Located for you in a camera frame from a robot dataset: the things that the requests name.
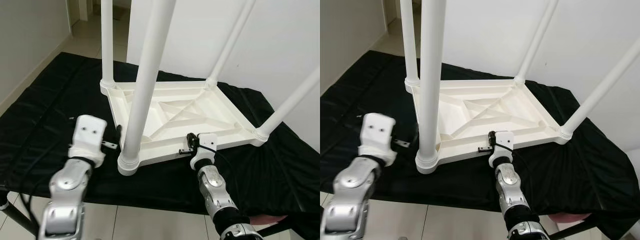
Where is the white plastic children table top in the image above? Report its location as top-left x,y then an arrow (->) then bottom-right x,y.
404,77 -> 573,175
100,79 -> 271,177

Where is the pink cloth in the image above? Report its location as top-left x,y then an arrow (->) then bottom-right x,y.
550,211 -> 594,224
250,214 -> 289,225

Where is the black metal table leg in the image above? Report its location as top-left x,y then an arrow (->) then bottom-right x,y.
260,220 -> 302,239
550,215 -> 602,240
0,202 -> 39,239

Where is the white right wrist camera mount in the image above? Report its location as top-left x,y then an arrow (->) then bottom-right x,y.
489,131 -> 516,167
191,133 -> 218,168

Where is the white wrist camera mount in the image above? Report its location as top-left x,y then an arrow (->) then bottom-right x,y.
489,131 -> 516,167
357,113 -> 398,167
191,133 -> 218,168
67,115 -> 108,168

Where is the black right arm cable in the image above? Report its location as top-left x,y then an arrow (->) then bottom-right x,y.
495,142 -> 523,166
197,142 -> 231,171

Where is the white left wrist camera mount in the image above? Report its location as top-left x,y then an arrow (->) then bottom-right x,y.
357,113 -> 398,167
67,115 -> 108,168

